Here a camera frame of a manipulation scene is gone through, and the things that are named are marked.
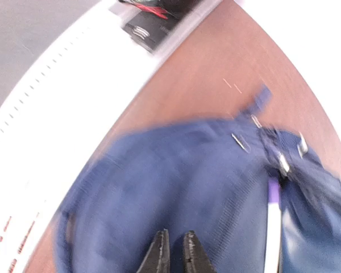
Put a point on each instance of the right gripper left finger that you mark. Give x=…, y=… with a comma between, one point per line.
x=157, y=258

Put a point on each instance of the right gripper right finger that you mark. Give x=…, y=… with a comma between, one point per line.
x=194, y=255

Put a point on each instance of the white marker black cap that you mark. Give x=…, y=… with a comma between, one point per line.
x=273, y=237

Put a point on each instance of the navy blue student backpack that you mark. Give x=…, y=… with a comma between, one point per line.
x=210, y=176

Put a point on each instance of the front aluminium rail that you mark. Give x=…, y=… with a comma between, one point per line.
x=60, y=110

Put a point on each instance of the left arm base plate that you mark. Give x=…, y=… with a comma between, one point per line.
x=156, y=20

